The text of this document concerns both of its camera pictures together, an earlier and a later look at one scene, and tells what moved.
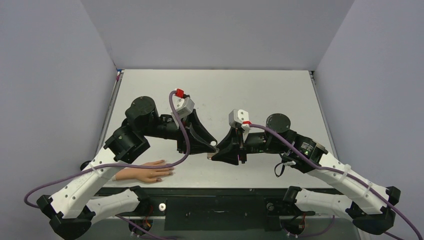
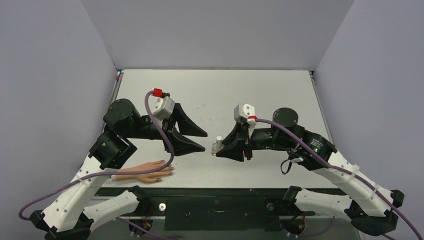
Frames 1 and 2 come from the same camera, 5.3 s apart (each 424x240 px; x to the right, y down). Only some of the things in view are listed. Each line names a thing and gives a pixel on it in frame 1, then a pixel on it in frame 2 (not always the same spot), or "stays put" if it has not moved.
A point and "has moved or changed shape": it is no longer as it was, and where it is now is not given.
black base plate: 221,209 stays put
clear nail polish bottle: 209,155 has moved or changed shape
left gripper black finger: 196,123 → 186,126
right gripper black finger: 233,135 stays put
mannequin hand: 150,175 stays put
